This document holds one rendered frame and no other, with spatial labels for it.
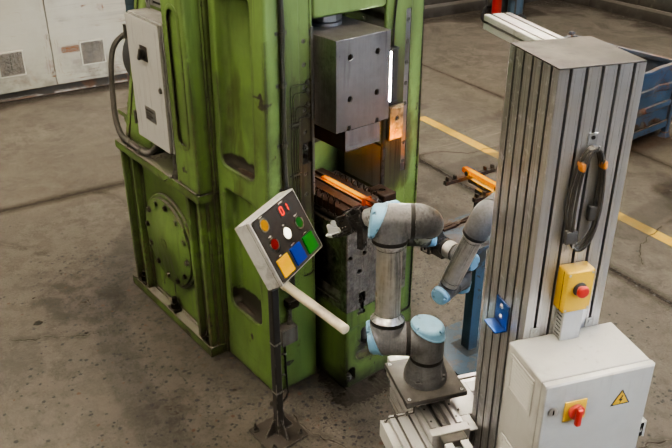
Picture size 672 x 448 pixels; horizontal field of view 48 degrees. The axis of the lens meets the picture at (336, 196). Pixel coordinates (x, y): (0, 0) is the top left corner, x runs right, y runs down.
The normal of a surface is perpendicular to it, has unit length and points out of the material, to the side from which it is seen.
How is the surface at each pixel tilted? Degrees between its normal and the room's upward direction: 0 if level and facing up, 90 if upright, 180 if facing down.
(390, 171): 90
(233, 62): 89
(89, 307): 0
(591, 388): 90
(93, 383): 0
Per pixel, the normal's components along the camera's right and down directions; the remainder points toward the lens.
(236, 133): -0.78, 0.26
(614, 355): 0.00, -0.89
